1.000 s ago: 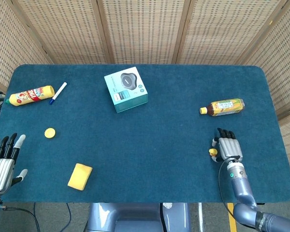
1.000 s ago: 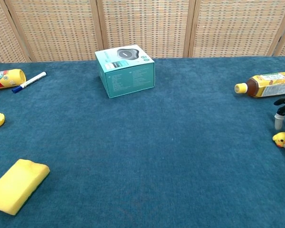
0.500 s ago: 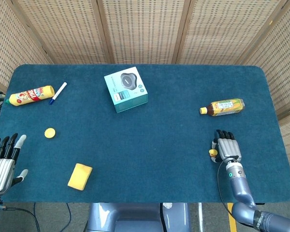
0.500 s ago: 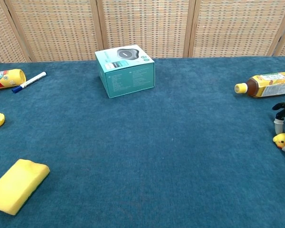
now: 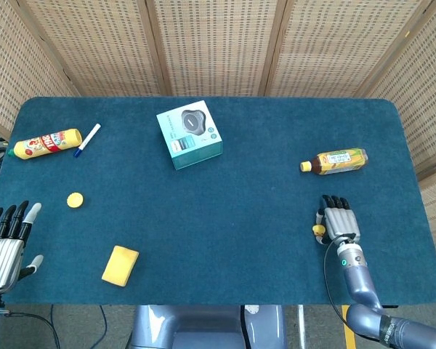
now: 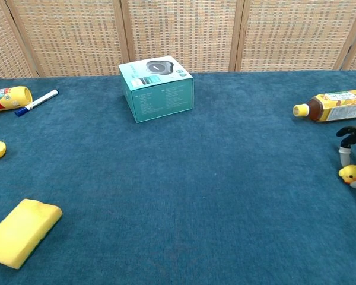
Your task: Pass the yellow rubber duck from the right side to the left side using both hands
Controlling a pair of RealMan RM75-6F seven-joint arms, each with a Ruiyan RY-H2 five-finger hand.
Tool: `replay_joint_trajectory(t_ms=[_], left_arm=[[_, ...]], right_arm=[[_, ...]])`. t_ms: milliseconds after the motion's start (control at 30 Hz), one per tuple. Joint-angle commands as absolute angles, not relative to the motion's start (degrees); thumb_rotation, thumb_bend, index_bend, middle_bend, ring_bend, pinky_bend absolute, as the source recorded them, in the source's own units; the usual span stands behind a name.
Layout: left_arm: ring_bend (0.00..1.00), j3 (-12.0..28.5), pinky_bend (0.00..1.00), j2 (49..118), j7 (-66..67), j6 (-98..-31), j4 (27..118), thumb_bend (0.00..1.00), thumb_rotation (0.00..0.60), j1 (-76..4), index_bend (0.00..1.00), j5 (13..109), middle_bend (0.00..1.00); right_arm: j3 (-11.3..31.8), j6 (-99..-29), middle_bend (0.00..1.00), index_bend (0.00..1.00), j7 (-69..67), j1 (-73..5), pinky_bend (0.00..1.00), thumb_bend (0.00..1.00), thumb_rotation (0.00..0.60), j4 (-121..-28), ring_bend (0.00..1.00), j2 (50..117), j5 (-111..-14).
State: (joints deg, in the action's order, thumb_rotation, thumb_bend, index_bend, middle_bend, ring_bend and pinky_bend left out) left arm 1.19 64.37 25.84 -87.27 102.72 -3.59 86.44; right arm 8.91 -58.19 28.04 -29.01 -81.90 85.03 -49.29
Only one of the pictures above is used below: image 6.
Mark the teal cardboard product box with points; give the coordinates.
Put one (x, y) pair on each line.
(161, 101)

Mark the yellow and red can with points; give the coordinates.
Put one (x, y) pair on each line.
(9, 98)

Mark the tea bottle with yellow label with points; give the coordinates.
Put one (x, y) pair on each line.
(338, 107)

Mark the white marker with blue cap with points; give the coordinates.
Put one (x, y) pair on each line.
(37, 102)

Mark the yellow rubber duck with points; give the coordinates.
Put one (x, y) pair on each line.
(350, 173)

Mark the yellow sponge with green backing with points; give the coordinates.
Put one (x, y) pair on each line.
(20, 231)

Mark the woven wicker folding screen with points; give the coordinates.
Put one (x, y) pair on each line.
(181, 29)

